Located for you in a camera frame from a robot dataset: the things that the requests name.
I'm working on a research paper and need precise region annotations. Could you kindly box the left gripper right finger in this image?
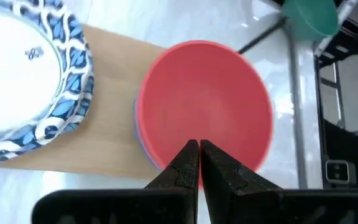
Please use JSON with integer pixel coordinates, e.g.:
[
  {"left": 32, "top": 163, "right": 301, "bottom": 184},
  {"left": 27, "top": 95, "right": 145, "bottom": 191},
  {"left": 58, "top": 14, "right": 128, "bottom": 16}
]
[{"left": 200, "top": 139, "right": 282, "bottom": 224}]

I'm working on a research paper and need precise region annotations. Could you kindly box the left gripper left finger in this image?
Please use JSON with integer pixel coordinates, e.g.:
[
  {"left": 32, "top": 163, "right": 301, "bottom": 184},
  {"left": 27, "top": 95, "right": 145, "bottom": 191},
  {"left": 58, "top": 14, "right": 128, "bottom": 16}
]
[{"left": 144, "top": 139, "right": 201, "bottom": 224}]

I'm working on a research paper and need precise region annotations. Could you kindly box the green plastic bowl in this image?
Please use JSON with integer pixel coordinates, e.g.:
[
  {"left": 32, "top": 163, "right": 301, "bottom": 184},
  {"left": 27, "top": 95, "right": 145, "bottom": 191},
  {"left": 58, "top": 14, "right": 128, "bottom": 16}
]
[{"left": 280, "top": 0, "right": 341, "bottom": 42}]

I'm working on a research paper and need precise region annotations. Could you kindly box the black aluminium rig frame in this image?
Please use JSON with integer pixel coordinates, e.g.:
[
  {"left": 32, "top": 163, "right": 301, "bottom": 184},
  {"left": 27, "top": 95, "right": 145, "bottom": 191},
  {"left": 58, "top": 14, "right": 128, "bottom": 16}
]
[{"left": 312, "top": 18, "right": 358, "bottom": 190}]

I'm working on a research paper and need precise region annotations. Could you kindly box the small grey camera box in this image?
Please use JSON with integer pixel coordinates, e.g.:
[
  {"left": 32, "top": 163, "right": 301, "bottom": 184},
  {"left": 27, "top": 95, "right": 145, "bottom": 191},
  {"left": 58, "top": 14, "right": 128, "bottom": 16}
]
[{"left": 324, "top": 159, "right": 357, "bottom": 187}]

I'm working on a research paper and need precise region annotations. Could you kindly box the orange plastic bowl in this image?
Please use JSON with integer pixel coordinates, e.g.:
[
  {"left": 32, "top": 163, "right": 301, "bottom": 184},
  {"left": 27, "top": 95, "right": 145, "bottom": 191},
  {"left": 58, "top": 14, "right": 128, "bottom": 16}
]
[{"left": 136, "top": 39, "right": 275, "bottom": 190}]

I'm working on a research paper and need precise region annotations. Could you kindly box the blue patterned paper bowl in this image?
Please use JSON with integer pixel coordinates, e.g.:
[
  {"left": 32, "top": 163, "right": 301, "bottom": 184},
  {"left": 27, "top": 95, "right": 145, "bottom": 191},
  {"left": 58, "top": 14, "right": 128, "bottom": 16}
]
[
  {"left": 0, "top": 0, "right": 90, "bottom": 142},
  {"left": 0, "top": 74, "right": 95, "bottom": 165}
]

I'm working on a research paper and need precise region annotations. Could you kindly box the blue plastic bowl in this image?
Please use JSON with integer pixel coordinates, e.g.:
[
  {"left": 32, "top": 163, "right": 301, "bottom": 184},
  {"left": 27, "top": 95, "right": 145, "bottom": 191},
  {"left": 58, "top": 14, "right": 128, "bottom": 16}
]
[{"left": 133, "top": 98, "right": 163, "bottom": 171}]

